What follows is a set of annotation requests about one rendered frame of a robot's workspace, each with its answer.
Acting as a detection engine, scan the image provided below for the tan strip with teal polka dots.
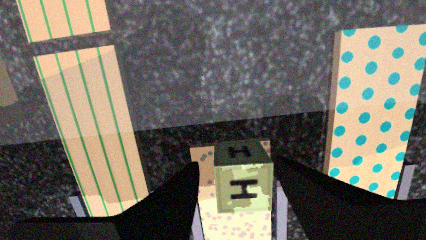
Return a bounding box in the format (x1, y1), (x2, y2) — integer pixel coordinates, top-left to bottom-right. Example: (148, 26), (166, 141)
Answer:
(323, 100), (417, 198)

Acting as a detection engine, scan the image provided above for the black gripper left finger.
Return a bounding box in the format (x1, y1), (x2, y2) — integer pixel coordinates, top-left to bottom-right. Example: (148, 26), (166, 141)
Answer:
(8, 161), (200, 240)

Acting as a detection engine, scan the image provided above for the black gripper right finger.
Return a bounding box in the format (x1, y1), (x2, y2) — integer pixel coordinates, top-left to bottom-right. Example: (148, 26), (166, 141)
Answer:
(275, 156), (426, 240)

